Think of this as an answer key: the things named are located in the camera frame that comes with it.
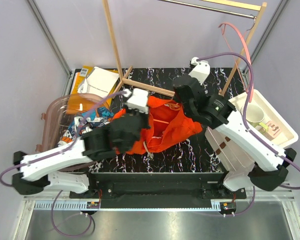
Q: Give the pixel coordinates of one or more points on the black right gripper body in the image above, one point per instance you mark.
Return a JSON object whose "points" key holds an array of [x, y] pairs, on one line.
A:
{"points": [[186, 108]]}

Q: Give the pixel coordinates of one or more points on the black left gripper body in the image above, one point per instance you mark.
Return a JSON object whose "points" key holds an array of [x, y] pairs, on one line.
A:
{"points": [[144, 119]]}

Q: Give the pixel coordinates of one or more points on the orange clothes hanger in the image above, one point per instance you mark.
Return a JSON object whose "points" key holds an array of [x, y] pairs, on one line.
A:
{"points": [[164, 113]]}

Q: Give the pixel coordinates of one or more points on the orange shorts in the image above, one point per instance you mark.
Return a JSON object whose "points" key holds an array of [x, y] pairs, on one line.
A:
{"points": [[160, 137]]}

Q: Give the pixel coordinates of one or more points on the blue patterned shorts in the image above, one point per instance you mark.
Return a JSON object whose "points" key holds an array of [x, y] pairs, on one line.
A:
{"points": [[100, 117]]}

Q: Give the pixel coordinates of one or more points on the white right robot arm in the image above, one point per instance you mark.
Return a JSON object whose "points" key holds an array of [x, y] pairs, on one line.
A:
{"points": [[217, 113]]}

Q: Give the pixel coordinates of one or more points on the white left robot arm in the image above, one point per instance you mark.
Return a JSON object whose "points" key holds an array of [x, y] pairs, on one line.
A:
{"points": [[43, 171]]}

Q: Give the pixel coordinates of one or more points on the clear pink plastic bin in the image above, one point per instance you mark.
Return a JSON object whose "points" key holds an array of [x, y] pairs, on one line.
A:
{"points": [[61, 112]]}

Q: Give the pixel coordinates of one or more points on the green mug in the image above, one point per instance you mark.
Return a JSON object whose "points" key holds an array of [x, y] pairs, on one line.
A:
{"points": [[255, 116]]}

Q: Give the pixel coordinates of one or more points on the pink card in box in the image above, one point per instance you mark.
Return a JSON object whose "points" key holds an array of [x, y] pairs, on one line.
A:
{"points": [[273, 130]]}

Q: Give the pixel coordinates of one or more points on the white drawer organizer box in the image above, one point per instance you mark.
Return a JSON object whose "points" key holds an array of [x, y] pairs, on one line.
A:
{"points": [[240, 149]]}

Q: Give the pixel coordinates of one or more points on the wooden clothes rack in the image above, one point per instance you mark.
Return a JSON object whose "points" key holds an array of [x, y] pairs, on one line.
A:
{"points": [[166, 33]]}

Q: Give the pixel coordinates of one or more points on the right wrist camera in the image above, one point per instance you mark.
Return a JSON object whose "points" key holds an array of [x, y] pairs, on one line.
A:
{"points": [[200, 69]]}

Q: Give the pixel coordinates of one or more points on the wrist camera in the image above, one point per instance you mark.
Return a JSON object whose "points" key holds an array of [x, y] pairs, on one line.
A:
{"points": [[137, 99], [200, 69]]}

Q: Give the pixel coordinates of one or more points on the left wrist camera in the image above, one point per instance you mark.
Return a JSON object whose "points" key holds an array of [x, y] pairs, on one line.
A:
{"points": [[137, 99]]}

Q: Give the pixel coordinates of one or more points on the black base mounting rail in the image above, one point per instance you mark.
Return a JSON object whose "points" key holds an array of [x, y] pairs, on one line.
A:
{"points": [[161, 191]]}

